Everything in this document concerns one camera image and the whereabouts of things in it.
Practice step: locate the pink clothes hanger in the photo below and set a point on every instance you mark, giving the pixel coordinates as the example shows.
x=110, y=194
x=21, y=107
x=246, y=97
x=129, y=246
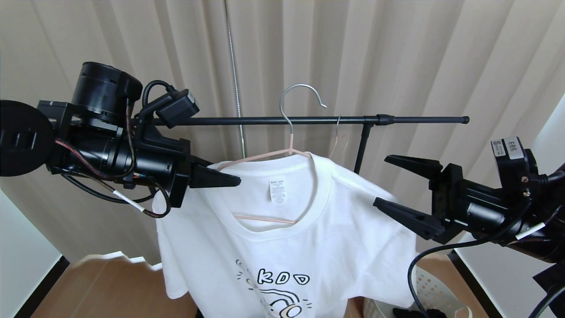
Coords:
x=338, y=126
x=291, y=141

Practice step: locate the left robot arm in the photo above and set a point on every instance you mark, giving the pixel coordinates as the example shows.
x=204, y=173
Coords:
x=26, y=137

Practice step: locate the white garment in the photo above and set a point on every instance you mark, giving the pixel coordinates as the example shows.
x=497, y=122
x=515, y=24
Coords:
x=331, y=247

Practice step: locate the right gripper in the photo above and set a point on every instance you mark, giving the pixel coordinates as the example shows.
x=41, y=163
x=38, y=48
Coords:
x=481, y=212

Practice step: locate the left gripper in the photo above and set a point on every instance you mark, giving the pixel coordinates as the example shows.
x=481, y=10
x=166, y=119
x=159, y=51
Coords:
x=150, y=168

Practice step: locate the black clothes rack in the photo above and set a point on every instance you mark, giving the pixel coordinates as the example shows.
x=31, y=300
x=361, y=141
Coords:
x=265, y=120

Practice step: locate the black garment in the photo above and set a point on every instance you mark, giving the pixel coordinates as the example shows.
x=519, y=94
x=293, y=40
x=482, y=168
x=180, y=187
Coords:
x=410, y=314

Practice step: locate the beige curtain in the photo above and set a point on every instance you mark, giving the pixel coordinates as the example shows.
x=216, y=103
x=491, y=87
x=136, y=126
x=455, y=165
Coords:
x=397, y=53

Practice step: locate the white laundry basket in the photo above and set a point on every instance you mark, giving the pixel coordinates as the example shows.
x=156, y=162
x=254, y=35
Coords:
x=437, y=289

